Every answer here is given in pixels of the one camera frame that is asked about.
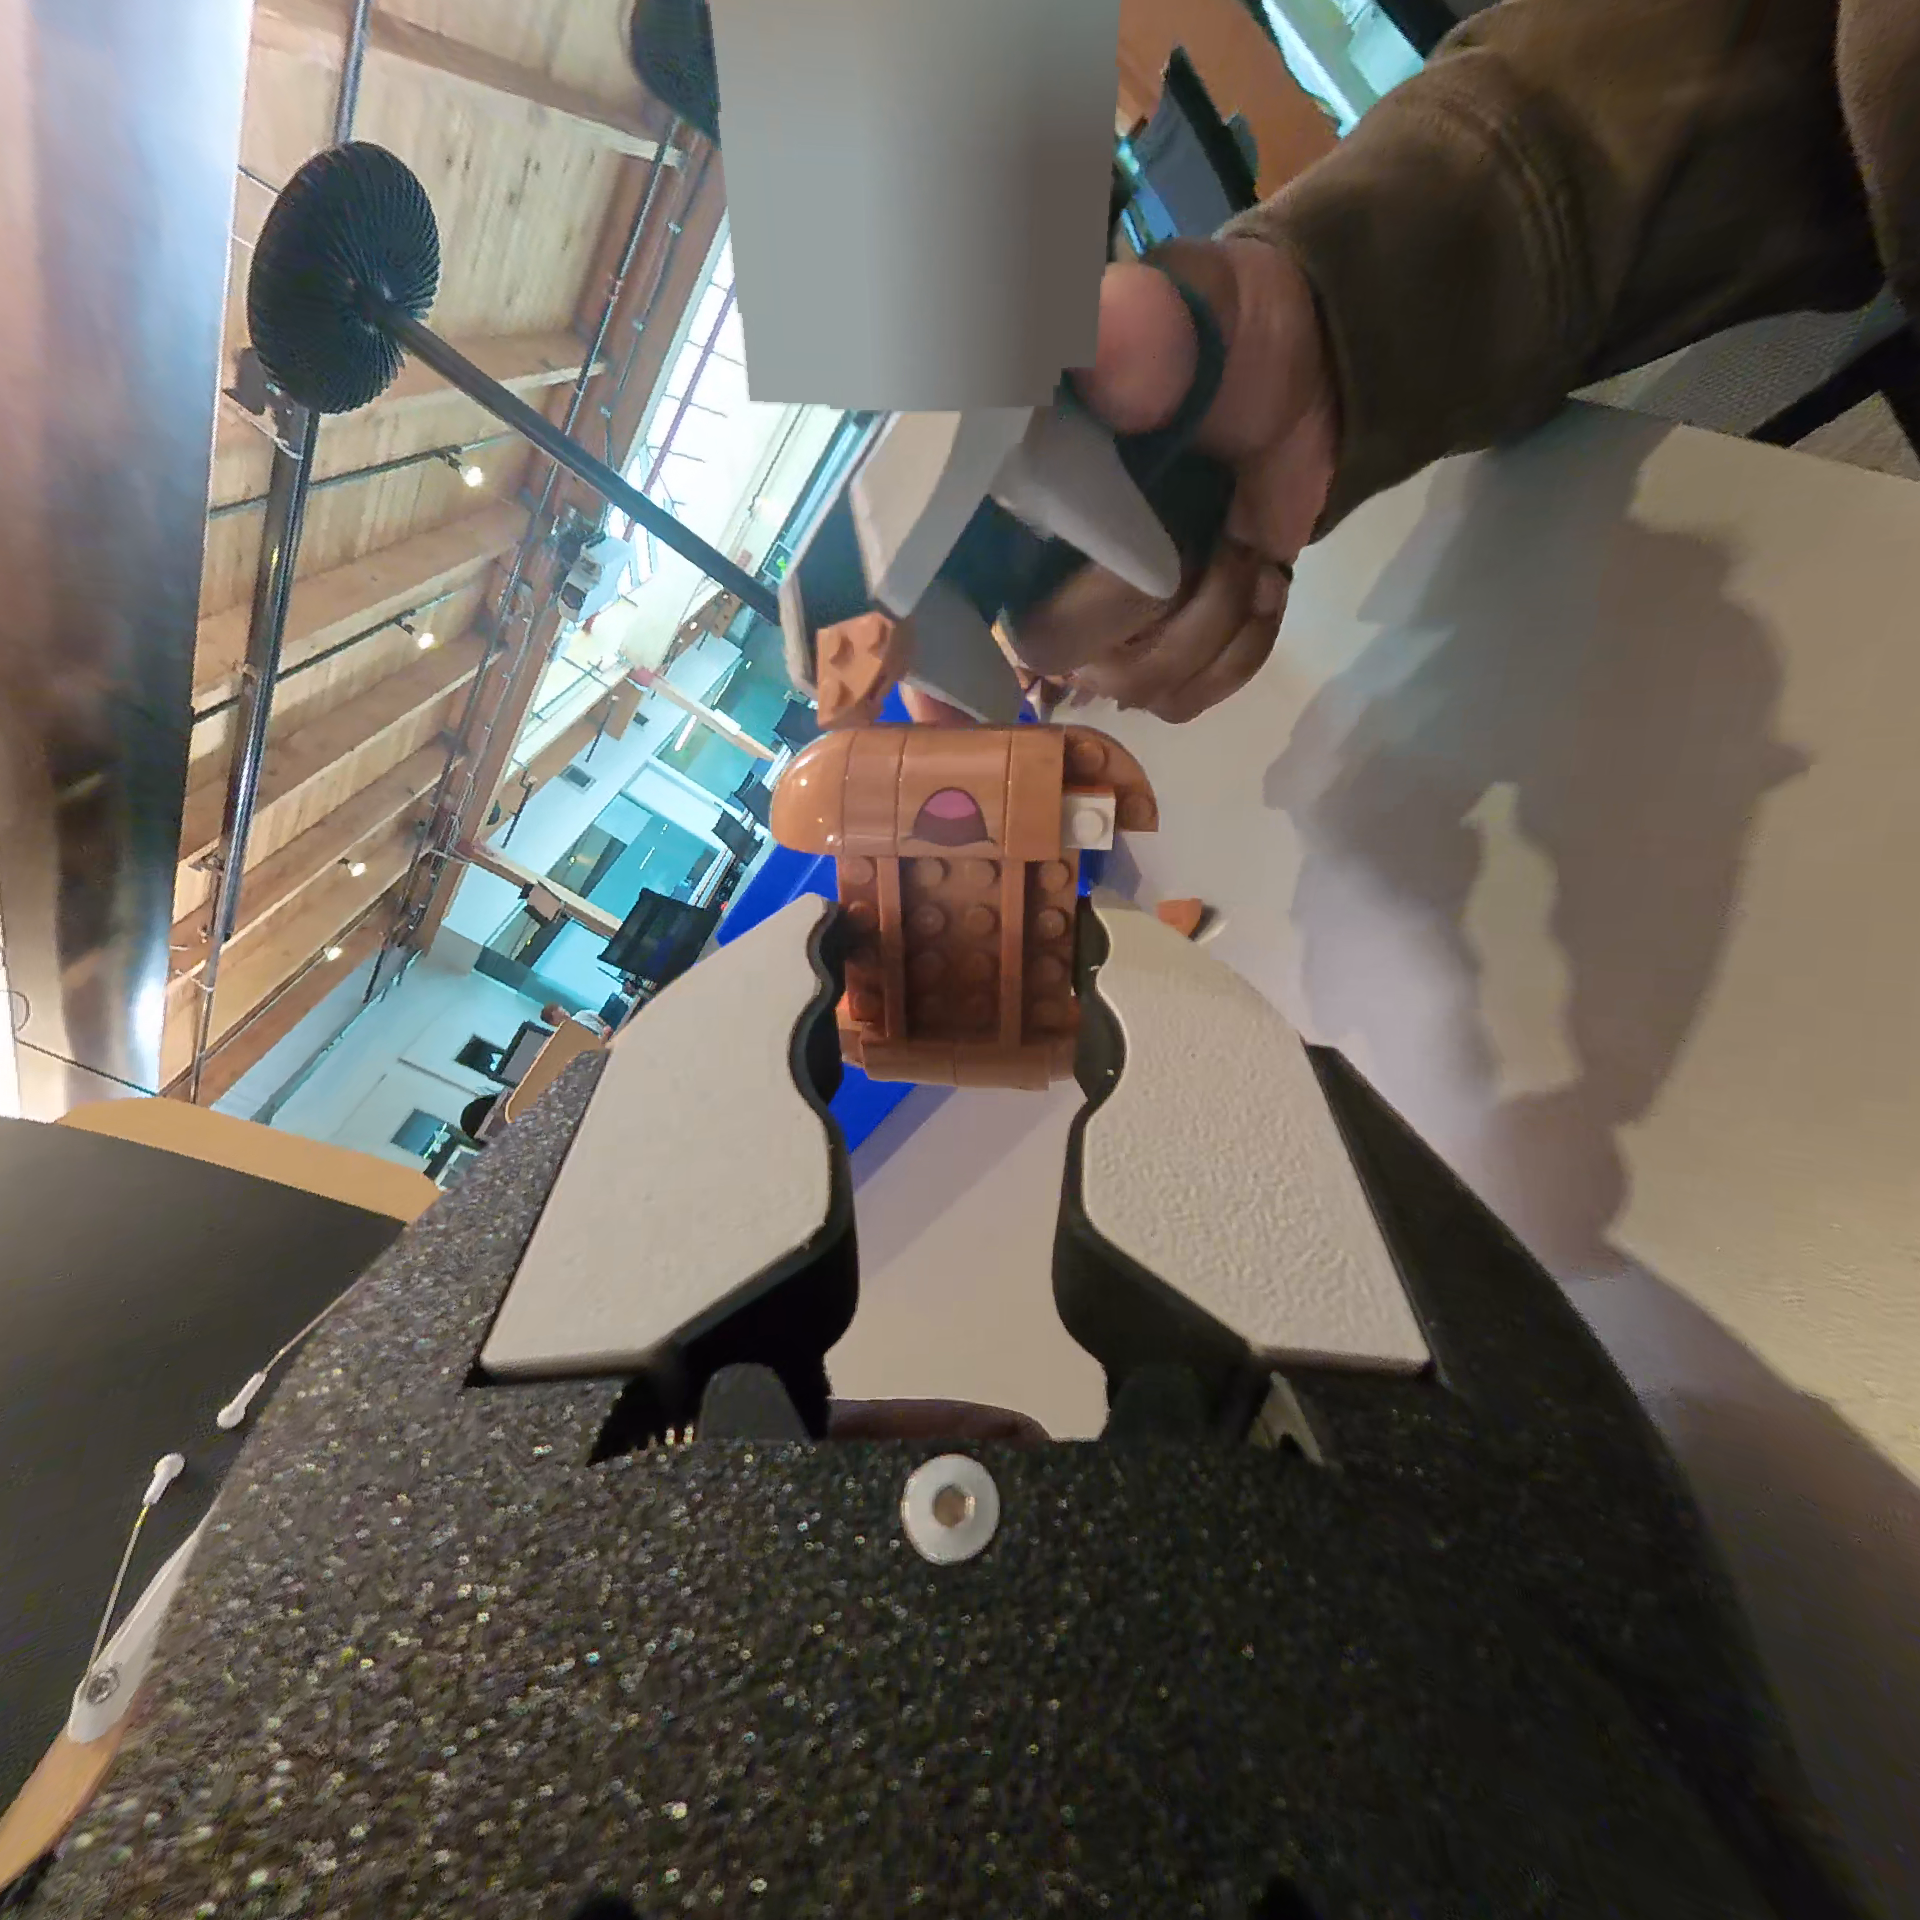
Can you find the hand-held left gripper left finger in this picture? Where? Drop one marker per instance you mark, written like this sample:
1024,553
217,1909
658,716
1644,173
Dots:
674,1201

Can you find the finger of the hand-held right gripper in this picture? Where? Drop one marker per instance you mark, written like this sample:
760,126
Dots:
915,496
1095,510

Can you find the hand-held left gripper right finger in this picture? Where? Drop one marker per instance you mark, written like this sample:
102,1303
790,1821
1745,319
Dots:
1247,1201

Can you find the large blue plastic bin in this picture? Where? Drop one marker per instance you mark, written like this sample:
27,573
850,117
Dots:
855,1095

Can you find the brown lego assembly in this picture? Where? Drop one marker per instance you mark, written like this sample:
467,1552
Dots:
960,901

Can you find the black board with wooden rim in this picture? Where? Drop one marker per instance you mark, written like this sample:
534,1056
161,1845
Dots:
152,1351

